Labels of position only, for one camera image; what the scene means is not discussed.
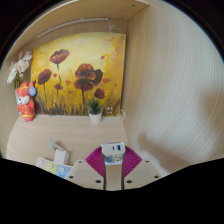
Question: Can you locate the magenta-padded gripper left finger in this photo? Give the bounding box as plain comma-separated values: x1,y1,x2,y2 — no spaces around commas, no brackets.
65,146,107,191

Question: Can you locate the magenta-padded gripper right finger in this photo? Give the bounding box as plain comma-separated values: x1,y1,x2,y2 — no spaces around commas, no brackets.
123,146,162,191

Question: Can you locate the pink white flower bouquet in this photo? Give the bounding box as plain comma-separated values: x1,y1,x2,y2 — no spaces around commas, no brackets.
6,50,33,89

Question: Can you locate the yellow poppy flower painting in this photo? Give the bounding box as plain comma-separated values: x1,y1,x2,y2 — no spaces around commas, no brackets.
30,32,127,117

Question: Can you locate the white plug adapter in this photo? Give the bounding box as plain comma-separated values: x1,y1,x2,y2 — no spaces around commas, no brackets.
53,149,70,166

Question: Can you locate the red plush toy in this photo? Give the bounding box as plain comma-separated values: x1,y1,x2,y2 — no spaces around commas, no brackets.
15,81,37,123

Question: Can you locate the white pastel-coloured power strip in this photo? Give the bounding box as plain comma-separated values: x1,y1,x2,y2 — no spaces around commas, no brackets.
35,156,73,179

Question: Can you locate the grey plug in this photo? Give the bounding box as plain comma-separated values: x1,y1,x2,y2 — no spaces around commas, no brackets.
47,139,66,153

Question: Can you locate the white light bar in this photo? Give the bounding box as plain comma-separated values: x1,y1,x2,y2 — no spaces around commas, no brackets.
36,17,110,39

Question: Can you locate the small white potted plant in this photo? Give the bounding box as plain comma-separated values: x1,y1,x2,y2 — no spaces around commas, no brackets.
87,96,104,125

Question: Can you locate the white blue charger block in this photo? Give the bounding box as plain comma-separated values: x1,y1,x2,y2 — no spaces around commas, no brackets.
100,141,127,165

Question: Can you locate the white cable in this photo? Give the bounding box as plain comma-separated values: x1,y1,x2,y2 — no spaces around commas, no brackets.
119,109,127,122

